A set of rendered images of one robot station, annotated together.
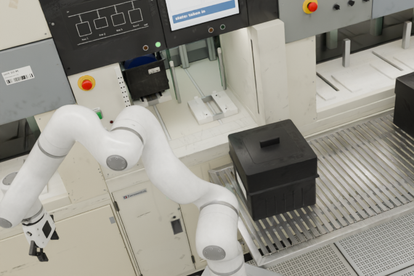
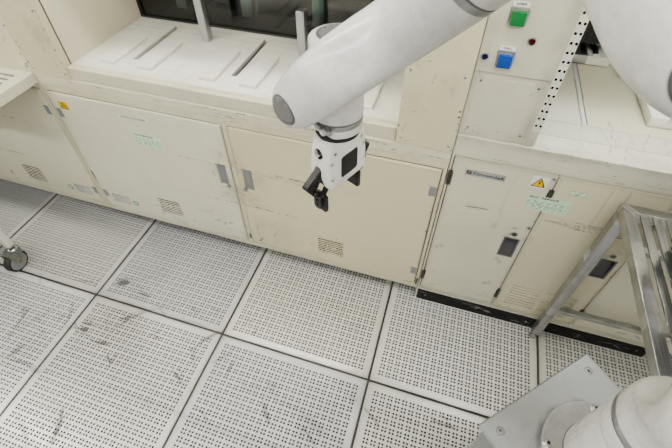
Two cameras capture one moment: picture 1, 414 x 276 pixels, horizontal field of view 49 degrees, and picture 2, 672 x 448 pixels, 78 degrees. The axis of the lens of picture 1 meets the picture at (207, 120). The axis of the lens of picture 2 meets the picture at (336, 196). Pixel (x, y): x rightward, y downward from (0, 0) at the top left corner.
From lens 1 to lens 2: 0.87 m
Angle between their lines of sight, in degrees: 26
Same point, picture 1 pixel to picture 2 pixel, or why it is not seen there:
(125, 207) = (460, 186)
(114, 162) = not seen: outside the picture
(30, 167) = (385, 10)
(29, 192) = (354, 70)
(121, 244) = (424, 226)
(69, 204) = (391, 139)
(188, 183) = not seen: outside the picture
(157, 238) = (472, 245)
